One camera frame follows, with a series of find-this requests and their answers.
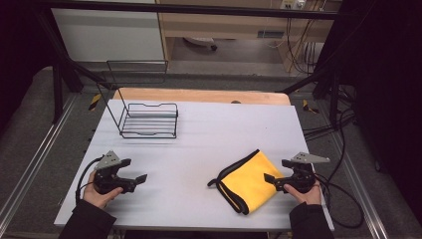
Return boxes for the yellow and black tape strip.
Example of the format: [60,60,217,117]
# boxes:
[88,93,103,113]
[301,99,320,115]

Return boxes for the person's left hand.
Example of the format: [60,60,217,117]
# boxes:
[82,178,124,210]

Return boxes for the hanging black cables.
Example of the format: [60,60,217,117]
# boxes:
[284,17,327,75]

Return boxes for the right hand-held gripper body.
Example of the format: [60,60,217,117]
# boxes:
[274,151,331,195]

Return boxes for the black wire rack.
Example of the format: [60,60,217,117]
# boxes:
[96,59,180,140]

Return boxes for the wooden table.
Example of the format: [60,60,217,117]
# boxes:
[112,87,293,107]

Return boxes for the person's right hand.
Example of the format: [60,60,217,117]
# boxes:
[283,181,323,206]

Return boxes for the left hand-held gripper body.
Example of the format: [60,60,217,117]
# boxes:
[93,149,137,195]

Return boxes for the white panel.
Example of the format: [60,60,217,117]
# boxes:
[51,7,166,63]

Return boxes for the chair base with caster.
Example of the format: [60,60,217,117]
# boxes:
[183,36,219,52]

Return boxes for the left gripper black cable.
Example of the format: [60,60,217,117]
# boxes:
[75,155,105,205]

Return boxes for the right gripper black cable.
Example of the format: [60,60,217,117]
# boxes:
[313,172,365,230]

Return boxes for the aluminium rail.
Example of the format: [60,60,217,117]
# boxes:
[0,94,80,228]
[331,132,390,239]

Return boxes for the black floor cables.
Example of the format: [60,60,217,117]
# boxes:
[302,84,357,142]

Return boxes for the black metal frame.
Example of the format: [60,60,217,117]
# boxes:
[32,0,346,124]

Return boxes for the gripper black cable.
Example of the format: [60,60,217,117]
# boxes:
[75,155,105,205]
[313,172,365,230]

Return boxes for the yellow cloth with black trim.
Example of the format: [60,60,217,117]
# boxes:
[207,148,287,216]

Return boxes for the white power strip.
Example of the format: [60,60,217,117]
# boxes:
[280,0,307,11]

